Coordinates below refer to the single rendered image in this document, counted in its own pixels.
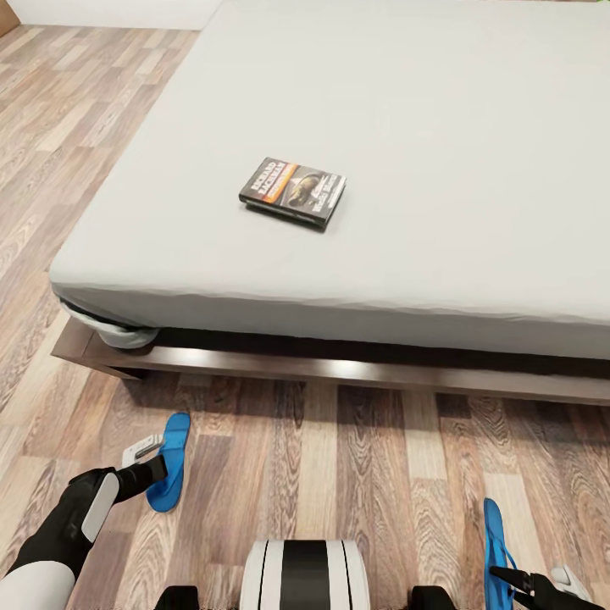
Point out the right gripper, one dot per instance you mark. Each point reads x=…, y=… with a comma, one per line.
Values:
x=536, y=591

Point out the sandal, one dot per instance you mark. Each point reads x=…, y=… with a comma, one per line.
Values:
x=497, y=596
x=164, y=495

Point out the robot trunk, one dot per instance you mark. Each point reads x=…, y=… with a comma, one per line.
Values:
x=305, y=575

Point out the hardback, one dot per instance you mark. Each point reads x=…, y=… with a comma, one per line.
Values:
x=294, y=190

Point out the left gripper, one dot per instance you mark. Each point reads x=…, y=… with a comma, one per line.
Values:
x=147, y=474

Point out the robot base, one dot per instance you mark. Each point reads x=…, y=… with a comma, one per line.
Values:
x=424, y=597

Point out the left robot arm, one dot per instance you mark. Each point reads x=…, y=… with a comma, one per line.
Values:
x=50, y=561

